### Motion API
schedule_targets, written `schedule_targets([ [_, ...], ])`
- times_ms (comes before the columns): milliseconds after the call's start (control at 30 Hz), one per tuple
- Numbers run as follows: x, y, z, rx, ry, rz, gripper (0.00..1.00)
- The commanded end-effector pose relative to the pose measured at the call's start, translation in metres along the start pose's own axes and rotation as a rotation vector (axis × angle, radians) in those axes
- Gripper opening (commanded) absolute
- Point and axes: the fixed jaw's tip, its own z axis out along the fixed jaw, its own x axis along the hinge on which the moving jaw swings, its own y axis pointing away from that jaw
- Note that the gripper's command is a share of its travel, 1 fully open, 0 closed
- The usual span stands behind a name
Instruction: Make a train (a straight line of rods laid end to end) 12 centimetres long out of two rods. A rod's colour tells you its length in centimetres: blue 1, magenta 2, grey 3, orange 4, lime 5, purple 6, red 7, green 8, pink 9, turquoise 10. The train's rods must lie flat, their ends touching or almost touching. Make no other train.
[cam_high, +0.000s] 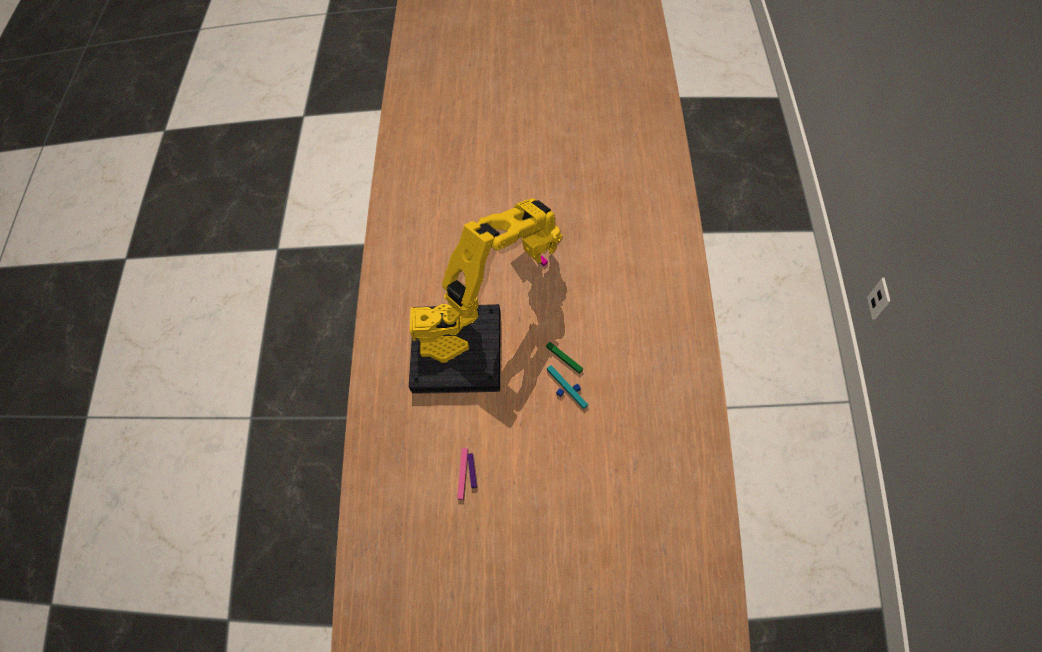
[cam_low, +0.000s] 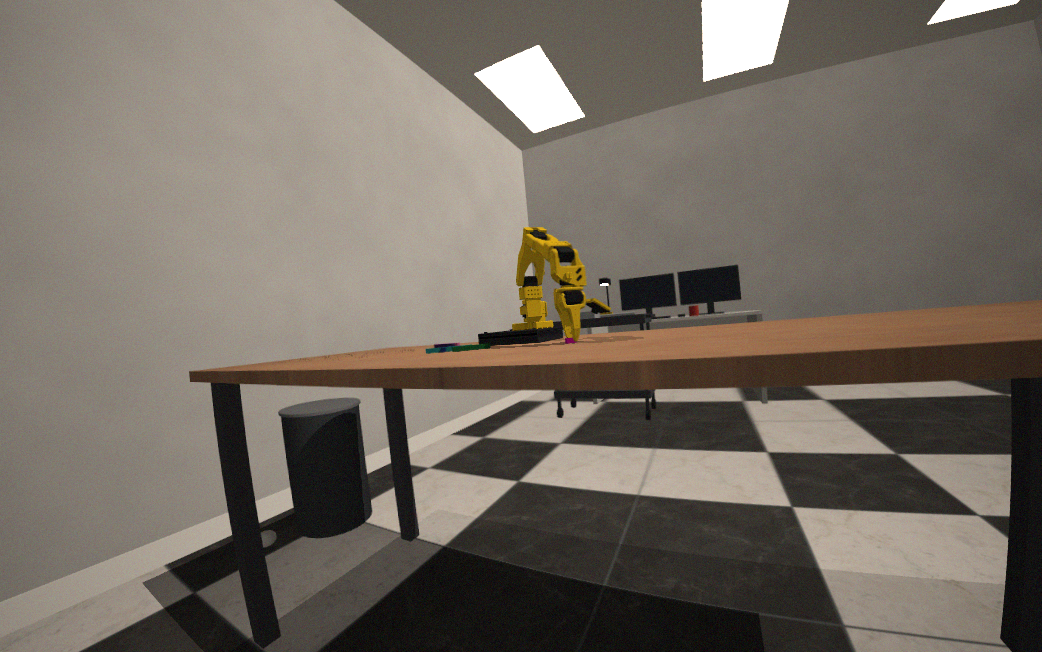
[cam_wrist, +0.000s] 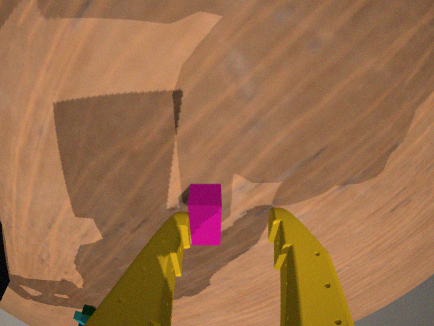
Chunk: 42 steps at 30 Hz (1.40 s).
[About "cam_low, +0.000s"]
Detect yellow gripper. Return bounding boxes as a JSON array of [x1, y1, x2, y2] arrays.
[[553, 285, 611, 342]]

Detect green rod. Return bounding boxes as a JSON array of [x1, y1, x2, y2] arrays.
[[452, 343, 491, 352]]

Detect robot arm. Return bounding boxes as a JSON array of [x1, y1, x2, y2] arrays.
[[512, 227, 587, 331]]

